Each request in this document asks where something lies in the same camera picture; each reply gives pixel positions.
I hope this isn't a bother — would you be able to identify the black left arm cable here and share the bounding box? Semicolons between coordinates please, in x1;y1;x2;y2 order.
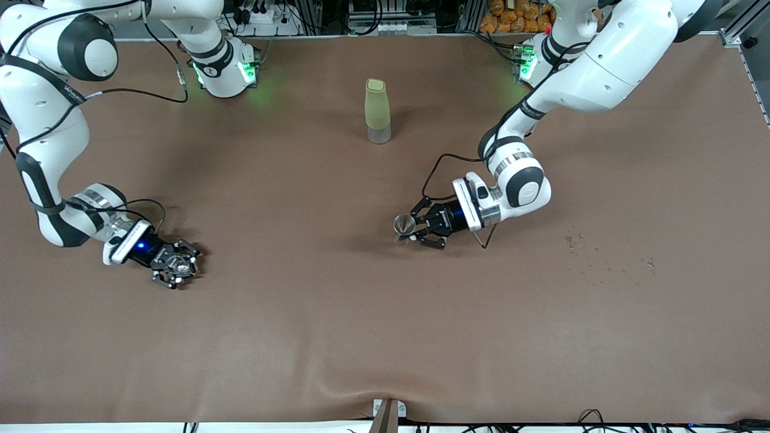
421;153;500;250

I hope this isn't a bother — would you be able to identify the grey connector box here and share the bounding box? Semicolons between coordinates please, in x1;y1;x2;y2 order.
348;17;438;35

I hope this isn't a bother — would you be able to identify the aluminium frame rail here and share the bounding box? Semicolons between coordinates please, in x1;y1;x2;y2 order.
719;0;770;127

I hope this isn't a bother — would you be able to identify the white power strip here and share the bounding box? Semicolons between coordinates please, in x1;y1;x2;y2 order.
232;6;301;37

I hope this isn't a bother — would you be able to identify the tall green shaker bottle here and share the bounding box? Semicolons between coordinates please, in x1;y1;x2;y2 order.
365;78;392;145

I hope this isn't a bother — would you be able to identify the orange bags pile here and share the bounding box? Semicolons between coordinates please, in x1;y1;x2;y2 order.
479;0;554;34

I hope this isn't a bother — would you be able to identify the brown table mat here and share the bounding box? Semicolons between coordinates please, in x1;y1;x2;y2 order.
0;33;770;425

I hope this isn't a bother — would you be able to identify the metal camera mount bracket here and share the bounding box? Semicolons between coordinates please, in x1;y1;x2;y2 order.
368;398;408;433

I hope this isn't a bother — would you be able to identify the clear glass measuring beaker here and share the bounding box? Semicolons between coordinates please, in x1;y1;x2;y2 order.
164;253;193;278

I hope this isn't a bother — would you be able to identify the steel double jigger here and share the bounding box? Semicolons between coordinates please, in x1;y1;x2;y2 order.
393;215;417;243

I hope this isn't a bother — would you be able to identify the black cable loop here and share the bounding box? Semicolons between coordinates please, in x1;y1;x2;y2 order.
576;409;609;433

